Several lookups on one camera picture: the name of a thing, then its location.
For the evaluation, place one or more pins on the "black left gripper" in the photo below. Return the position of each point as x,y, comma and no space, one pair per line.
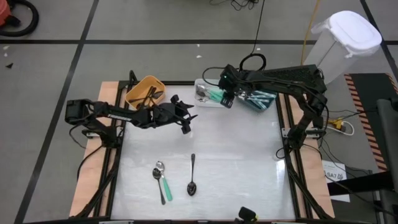
168,113

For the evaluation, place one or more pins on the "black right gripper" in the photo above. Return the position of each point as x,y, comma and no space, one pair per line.
231,79

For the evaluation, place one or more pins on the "black spoon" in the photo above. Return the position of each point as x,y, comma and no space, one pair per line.
146,98
153,90
149,93
141,104
156,173
191,188

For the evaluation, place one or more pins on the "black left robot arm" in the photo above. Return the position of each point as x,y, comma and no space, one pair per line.
124,115

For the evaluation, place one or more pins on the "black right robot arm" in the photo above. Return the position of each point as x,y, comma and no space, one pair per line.
280,81

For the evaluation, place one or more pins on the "white plastic bin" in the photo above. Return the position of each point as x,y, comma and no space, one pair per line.
199,104

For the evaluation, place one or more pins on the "teal plastic bin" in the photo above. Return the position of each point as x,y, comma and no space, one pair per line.
261,109

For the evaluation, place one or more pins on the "orange plastic bin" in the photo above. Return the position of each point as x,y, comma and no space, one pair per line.
144,81

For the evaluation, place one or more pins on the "black perforated computer case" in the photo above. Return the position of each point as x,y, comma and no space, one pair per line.
295,73

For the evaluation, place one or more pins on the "light wooden side board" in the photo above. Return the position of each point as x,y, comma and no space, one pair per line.
109,90
311,161

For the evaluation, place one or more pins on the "white power adapter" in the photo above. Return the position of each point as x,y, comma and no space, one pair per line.
91,134

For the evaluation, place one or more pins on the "yellow power plug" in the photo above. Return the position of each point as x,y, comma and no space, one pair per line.
336,123

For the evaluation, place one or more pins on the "small black yellow object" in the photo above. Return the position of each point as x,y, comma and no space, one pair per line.
246,214

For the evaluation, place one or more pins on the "white lidded trash can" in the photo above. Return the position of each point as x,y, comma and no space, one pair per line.
351,31

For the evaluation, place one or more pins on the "white paper label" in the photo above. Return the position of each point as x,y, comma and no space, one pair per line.
331,168

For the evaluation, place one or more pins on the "hazard striped floor mat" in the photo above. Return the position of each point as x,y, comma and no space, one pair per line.
367,87

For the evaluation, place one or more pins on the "dark grey equipment stand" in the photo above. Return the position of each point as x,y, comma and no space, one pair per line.
388,140

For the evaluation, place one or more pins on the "orange vacuum cleaner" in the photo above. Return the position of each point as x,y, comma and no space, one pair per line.
3,12

